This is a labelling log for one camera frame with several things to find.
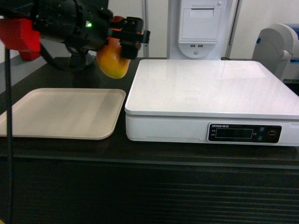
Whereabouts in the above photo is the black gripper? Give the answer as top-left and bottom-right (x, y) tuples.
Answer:
(65, 2), (150, 59)

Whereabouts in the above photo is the dark red mango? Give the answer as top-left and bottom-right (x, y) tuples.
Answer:
(96, 15), (131, 79)

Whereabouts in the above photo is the white checkout scale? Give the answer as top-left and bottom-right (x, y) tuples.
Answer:
(125, 59), (299, 147)

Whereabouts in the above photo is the black checkout counter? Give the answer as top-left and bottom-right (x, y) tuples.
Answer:
(0, 57), (299, 224)

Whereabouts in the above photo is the black barcode scanner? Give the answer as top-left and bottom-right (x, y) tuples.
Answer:
(66, 45), (95, 71)

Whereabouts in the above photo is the white receipt printer kiosk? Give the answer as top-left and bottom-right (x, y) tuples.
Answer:
(167, 0), (241, 60)

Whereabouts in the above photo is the beige plastic tray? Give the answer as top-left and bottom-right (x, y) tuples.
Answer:
(12, 88), (126, 140)

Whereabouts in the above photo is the red fire extinguisher box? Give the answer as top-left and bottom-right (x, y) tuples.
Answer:
(19, 51), (41, 61)

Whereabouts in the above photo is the white blue machine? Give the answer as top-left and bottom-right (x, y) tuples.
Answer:
(252, 23), (299, 83)

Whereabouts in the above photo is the red camera mount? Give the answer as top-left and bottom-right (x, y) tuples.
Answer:
(0, 18), (41, 52)

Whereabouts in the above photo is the black cable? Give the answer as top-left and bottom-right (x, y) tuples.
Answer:
(3, 42), (14, 224)

